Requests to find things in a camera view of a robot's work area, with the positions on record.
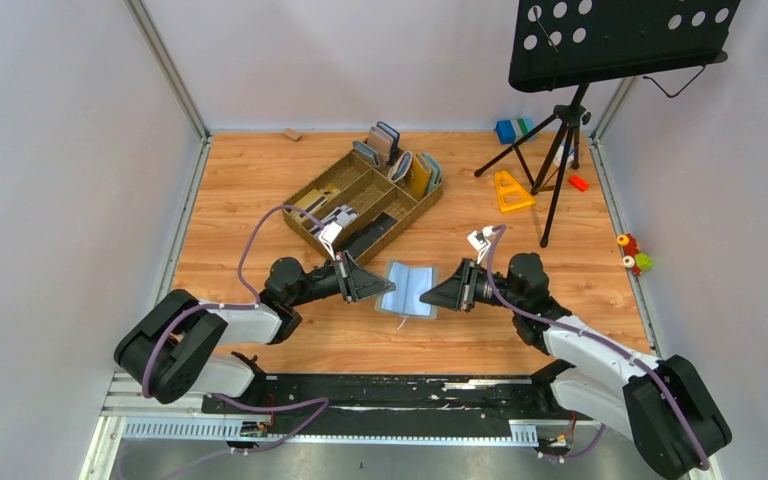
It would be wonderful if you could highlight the gold card magnetic stripe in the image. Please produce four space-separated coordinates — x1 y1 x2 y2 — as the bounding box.
296 189 330 215

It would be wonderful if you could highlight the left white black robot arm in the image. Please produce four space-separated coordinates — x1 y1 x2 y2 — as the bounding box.
113 252 396 404

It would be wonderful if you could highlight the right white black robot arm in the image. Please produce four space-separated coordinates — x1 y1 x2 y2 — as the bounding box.
420 253 733 479

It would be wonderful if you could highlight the black white cards stack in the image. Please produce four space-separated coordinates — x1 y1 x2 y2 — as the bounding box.
311 204 358 234

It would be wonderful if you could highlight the tan card in basket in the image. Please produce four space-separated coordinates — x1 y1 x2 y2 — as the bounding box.
320 185 341 201

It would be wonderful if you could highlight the yellow card holder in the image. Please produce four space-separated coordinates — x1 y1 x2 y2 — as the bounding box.
406 153 433 200

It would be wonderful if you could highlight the blue tan card holder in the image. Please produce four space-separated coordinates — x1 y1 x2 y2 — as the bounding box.
365 121 401 166

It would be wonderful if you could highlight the woven divided basket tray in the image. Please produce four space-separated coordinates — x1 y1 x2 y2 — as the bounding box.
285 151 444 265

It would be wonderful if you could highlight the yellow triangular toy block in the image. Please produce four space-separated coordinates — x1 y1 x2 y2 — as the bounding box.
493 170 536 214

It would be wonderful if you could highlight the small red toy brick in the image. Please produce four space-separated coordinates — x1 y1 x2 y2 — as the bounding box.
568 175 590 192

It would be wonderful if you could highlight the small cardboard scrap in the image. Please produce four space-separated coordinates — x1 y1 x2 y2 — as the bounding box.
283 128 303 142

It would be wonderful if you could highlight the blue green toy block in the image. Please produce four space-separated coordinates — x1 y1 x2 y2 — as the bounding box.
494 117 534 145

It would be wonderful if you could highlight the red green toy figure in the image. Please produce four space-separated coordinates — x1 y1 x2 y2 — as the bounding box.
616 233 653 276

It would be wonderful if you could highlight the black music stand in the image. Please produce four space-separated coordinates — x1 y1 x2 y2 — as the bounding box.
501 0 740 247

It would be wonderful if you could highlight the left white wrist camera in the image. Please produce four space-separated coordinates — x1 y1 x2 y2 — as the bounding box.
317 221 343 259

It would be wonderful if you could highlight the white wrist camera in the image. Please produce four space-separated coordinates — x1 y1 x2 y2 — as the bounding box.
317 221 343 259
467 225 496 265

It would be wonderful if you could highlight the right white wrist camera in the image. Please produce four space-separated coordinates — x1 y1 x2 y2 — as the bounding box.
467 225 496 265

